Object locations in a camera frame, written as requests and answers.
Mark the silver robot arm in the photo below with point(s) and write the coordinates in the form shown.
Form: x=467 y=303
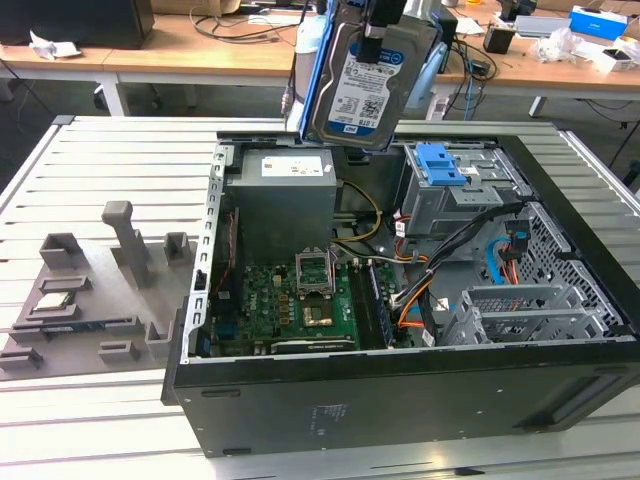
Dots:
x=302 y=70

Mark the black RAM slot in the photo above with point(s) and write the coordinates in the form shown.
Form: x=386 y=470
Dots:
x=361 y=305

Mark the green motherboard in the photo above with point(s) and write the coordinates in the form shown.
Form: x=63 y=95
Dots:
x=265 y=300

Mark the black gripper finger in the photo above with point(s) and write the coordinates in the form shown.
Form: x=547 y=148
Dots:
x=371 y=50

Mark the small black box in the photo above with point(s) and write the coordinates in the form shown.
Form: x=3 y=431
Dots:
x=499 y=39

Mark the RAM stick with blue label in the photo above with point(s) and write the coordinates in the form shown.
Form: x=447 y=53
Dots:
x=382 y=310

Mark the grey metal drive cage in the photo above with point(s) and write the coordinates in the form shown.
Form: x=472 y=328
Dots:
x=440 y=210

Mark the grey plastic parts rack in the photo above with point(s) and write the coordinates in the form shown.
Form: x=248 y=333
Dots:
x=100 y=300

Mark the wooden desk white frame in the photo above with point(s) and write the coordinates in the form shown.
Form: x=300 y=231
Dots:
x=550 y=75
x=175 y=55

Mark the long dark RAM stick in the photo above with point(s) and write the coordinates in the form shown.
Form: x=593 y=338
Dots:
x=75 y=329

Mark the grey metal box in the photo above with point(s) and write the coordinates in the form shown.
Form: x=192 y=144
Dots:
x=539 y=25

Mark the blue plastic bay latch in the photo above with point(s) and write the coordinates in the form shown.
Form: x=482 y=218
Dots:
x=432 y=165

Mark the grey metal disk bay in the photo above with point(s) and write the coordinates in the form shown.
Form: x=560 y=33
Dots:
x=500 y=320

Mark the crumpled clear plastic bag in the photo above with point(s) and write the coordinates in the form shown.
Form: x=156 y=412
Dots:
x=565 y=45

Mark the black graphics card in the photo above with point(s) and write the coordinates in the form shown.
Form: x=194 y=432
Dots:
x=310 y=346

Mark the black open PC case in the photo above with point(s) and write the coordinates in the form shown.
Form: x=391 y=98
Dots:
x=400 y=400

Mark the crumpled white paper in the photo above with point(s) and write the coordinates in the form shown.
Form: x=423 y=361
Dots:
x=52 y=47

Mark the small white box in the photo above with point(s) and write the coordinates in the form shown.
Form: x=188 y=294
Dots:
x=617 y=60

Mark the large black box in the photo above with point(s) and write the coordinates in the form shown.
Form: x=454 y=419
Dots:
x=75 y=20

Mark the grey power supply unit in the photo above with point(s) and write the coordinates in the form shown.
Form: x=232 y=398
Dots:
x=285 y=210

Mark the blue cardboard box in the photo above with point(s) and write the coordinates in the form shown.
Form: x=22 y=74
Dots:
x=597 y=20

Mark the hard disk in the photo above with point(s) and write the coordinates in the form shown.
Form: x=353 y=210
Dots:
x=360 y=100

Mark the silver CPU chip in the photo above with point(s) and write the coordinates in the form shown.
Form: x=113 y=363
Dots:
x=52 y=301

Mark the CPU socket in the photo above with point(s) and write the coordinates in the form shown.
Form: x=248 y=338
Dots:
x=316 y=312

